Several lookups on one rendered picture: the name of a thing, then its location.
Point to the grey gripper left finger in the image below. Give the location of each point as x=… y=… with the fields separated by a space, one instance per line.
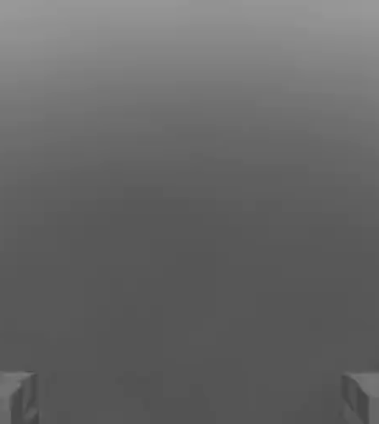
x=4 y=397

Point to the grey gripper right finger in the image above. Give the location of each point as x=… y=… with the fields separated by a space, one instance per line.
x=375 y=397

